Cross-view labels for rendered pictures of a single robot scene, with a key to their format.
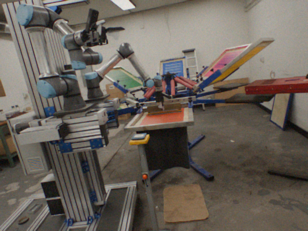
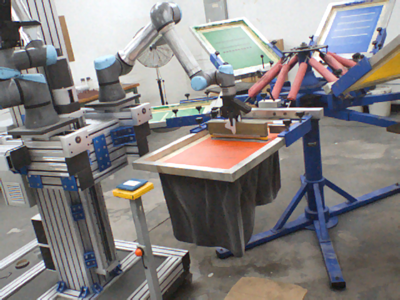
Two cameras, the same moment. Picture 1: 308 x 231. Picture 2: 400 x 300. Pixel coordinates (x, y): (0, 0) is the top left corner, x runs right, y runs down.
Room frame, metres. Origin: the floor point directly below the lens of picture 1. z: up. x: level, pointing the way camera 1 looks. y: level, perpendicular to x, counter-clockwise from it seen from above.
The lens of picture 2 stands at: (0.08, -0.96, 1.60)
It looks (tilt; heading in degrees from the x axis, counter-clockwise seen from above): 17 degrees down; 28
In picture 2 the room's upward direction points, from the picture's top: 9 degrees counter-clockwise
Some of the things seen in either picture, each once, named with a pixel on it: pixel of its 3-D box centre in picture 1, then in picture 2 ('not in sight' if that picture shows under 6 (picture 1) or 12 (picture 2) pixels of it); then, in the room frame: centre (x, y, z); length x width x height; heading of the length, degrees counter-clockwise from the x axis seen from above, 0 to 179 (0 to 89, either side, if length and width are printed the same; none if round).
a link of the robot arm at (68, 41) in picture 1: (72, 41); not in sight; (1.19, 0.37, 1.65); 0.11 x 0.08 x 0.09; 61
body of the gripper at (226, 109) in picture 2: (159, 96); (229, 105); (2.11, -0.09, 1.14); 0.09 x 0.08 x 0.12; 79
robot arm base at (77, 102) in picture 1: (73, 101); (39, 113); (1.43, 0.54, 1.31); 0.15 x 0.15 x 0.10
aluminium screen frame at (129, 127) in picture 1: (163, 114); (225, 144); (1.99, -0.09, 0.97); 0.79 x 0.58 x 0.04; 169
